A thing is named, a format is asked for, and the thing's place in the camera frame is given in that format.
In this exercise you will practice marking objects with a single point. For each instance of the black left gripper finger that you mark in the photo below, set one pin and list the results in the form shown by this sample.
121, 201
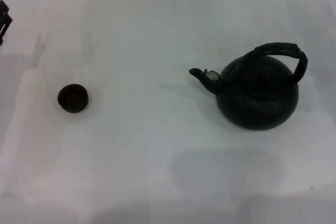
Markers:
4, 24

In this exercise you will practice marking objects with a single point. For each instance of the dark brown teacup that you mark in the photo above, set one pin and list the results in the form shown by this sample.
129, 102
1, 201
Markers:
73, 98

